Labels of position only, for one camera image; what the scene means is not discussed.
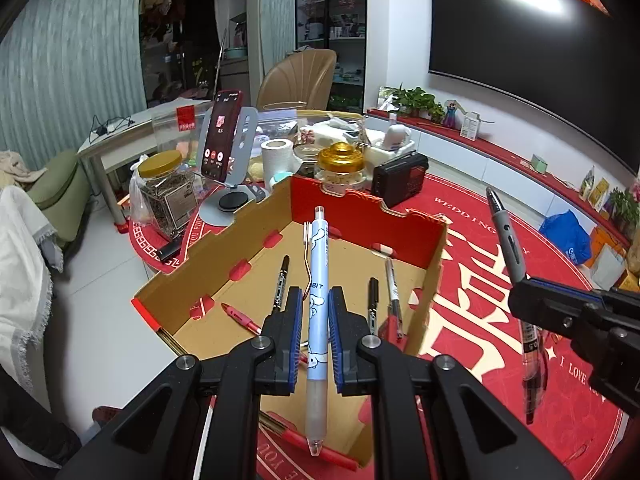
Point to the white toilet paper roll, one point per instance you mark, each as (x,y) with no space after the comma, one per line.
(276,165)

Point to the short red pen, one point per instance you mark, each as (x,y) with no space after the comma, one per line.
(240,317)

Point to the grey-green curtain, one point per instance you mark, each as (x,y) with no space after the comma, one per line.
(75,60)
(275,15)

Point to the white storage basket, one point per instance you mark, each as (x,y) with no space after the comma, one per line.
(395,140)

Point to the white carton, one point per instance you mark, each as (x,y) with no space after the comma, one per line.
(470,127)

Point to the grey phone stand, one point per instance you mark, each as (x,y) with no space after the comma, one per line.
(212,215)

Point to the small doll figurine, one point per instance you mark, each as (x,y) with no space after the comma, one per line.
(451,112)

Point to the white red-topped TV cabinet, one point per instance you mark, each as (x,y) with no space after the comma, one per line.
(475,160)

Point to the green potted plant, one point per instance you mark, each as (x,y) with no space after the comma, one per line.
(415,100)

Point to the white fringed cloth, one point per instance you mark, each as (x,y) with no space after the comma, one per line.
(20,270)

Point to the dark cloth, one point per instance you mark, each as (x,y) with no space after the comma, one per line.
(30,435)

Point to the grey grip clear pen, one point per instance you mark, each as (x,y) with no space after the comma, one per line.
(507,240)

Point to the red smartphone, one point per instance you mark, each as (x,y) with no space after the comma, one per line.
(222,135)

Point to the glass display cabinet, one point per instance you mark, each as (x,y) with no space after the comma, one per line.
(330,20)

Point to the green sofa cushion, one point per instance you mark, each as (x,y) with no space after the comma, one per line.
(55,190)

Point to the white desk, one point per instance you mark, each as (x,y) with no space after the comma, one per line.
(125,135)

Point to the white paper bag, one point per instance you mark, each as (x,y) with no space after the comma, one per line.
(606,265)

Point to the black radio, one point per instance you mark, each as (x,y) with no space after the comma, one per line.
(400,180)

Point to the yellow lid plastic jar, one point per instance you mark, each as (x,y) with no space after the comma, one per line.
(165,200)

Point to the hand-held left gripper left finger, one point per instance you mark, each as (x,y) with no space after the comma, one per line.
(295,340)

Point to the blue plastic bag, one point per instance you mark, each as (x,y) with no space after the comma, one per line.
(567,237)

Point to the brown and red cardboard box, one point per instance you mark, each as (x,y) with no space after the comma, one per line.
(350,220)

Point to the beige shell chair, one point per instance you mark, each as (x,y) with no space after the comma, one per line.
(300,77)

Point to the beige cloth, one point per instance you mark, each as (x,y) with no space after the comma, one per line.
(15,165)

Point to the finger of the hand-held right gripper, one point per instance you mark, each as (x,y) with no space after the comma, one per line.
(570,286)
(545,305)

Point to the standing greeting cards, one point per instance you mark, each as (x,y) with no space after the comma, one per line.
(592,185)

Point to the large black television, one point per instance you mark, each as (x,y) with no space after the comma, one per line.
(525,60)

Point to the small leafy plant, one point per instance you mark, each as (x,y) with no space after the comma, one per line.
(625,205)

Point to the grey and white pen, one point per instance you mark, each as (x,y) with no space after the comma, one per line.
(392,290)

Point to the small green box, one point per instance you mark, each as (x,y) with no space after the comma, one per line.
(539,164)

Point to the gold lid glass jar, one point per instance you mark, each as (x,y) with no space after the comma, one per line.
(340,160)

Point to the black marker pen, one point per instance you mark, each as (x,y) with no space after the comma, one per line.
(281,280)

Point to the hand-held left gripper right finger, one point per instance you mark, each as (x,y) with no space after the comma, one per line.
(340,340)

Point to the light blue pen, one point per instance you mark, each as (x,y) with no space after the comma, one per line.
(317,310)

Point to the clear zip bag red label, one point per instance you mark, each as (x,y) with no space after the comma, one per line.
(170,135)

